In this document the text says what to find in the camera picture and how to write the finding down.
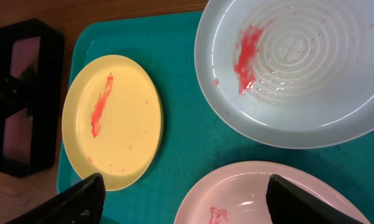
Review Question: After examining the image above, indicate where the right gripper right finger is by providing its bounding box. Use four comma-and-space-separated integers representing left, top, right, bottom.
266, 174, 362, 224

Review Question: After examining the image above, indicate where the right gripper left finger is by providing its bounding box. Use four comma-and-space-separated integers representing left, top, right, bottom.
9, 173, 106, 224

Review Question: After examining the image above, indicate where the white pink plate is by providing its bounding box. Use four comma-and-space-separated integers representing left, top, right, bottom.
174, 161, 369, 224

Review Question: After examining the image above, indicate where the yellow-green plate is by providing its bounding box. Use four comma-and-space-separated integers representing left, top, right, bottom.
62, 55, 164, 191

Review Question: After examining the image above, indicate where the light blue plate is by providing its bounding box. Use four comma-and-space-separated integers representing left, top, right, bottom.
194, 0, 374, 149

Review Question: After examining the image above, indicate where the teal plastic serving tray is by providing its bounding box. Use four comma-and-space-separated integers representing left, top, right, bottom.
70, 12, 374, 223

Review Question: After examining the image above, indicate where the black rectangular tray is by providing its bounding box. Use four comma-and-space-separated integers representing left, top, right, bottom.
0, 19, 65, 178

